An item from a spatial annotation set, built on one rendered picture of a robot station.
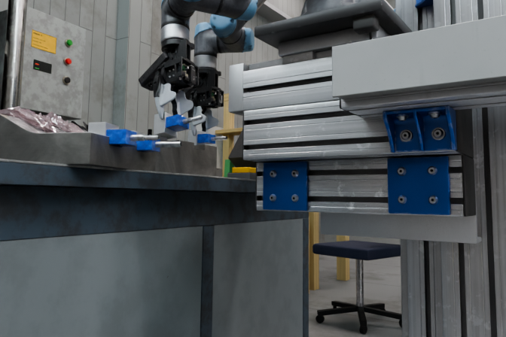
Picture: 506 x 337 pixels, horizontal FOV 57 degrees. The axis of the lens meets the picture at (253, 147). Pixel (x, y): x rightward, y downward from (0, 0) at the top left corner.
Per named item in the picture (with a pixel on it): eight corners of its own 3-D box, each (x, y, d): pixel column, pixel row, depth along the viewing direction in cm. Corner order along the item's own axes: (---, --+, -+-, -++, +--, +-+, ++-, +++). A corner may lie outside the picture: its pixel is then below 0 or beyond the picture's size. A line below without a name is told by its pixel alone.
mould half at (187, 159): (216, 178, 130) (217, 131, 132) (152, 173, 108) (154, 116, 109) (94, 179, 155) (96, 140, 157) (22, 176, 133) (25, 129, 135)
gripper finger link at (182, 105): (191, 122, 116) (186, 86, 117) (173, 126, 119) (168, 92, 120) (199, 122, 119) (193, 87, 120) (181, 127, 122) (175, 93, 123)
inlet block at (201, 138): (230, 147, 144) (231, 130, 144) (221, 145, 140) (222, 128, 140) (196, 149, 150) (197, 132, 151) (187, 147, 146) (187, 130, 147)
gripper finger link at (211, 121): (217, 137, 147) (214, 108, 146) (202, 138, 150) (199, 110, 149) (222, 136, 150) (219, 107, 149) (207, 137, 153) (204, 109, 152)
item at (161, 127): (208, 130, 112) (208, 110, 114) (195, 125, 108) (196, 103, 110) (166, 140, 119) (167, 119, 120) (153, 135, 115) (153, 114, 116)
